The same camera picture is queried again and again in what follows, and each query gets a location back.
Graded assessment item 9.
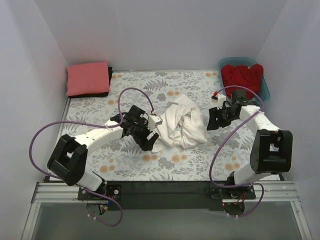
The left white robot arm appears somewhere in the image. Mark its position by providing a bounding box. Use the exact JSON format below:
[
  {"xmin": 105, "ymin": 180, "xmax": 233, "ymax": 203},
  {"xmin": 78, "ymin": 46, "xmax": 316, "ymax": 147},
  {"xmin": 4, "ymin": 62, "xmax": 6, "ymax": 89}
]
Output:
[{"xmin": 47, "ymin": 105, "xmax": 163, "ymax": 200}]

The aluminium frame rail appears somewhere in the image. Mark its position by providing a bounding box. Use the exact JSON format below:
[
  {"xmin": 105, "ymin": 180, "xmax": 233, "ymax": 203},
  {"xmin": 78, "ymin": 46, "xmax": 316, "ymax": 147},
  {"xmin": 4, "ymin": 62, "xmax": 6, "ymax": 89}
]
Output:
[{"xmin": 31, "ymin": 181, "xmax": 300, "ymax": 203}]

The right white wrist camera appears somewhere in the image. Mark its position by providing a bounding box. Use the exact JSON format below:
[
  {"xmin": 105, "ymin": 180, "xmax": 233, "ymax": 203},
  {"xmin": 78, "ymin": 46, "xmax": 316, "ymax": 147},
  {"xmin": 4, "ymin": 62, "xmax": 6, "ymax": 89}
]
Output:
[{"xmin": 211, "ymin": 92, "xmax": 226, "ymax": 109}]

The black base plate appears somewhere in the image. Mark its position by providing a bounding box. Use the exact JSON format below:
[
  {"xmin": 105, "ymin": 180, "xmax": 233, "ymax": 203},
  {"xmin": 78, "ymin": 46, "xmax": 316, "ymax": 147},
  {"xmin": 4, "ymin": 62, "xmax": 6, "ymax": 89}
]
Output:
[{"xmin": 77, "ymin": 181, "xmax": 257, "ymax": 213}]

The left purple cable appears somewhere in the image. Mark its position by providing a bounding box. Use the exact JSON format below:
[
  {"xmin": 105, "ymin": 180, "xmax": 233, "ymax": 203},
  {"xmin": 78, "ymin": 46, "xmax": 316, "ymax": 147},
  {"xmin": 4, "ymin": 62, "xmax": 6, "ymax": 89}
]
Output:
[{"xmin": 29, "ymin": 87, "xmax": 156, "ymax": 227}]

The teal plastic basket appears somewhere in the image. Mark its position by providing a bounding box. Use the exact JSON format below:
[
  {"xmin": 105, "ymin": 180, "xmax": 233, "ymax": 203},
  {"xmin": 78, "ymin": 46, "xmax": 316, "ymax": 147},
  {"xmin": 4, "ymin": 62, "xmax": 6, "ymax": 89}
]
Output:
[{"xmin": 217, "ymin": 57, "xmax": 270, "ymax": 103}]

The folded black t shirt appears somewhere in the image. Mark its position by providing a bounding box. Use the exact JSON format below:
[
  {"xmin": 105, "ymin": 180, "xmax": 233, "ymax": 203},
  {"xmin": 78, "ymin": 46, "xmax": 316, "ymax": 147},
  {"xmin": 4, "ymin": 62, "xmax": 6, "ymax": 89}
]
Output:
[{"xmin": 68, "ymin": 67, "xmax": 113, "ymax": 99}]

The red crumpled t shirt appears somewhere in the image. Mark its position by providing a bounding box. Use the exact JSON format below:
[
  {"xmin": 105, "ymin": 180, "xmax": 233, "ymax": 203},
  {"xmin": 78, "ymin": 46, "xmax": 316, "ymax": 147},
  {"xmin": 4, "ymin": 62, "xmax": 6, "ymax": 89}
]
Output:
[{"xmin": 221, "ymin": 64, "xmax": 264, "ymax": 94}]

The floral table mat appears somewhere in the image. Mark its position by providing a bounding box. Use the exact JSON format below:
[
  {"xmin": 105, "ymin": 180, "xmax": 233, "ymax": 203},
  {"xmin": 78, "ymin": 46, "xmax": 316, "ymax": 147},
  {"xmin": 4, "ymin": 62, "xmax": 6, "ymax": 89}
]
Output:
[{"xmin": 49, "ymin": 71, "xmax": 281, "ymax": 182}]

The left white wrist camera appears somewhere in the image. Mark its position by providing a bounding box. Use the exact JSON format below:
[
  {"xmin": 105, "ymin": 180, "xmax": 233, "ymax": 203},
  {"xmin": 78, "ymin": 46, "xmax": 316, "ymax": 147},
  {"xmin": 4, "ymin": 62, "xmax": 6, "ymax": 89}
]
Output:
[{"xmin": 147, "ymin": 114, "xmax": 163, "ymax": 131}]

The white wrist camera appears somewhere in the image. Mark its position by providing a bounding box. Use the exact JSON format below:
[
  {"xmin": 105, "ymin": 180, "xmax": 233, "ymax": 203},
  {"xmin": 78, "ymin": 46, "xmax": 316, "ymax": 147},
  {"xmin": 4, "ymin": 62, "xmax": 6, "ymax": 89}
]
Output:
[
  {"xmin": 147, "ymin": 114, "xmax": 163, "ymax": 131},
  {"xmin": 211, "ymin": 92, "xmax": 226, "ymax": 109}
]

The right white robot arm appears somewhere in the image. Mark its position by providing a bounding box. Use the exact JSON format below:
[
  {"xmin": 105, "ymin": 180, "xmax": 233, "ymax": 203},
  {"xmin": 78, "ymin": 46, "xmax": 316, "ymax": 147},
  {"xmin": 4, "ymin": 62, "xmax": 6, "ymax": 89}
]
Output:
[{"xmin": 206, "ymin": 85, "xmax": 293, "ymax": 199}]

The white t shirt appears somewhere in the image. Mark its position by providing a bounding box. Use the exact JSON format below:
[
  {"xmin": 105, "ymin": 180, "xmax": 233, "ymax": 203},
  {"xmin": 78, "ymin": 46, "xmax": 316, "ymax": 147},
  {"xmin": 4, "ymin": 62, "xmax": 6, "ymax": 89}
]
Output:
[{"xmin": 151, "ymin": 94, "xmax": 209, "ymax": 153}]

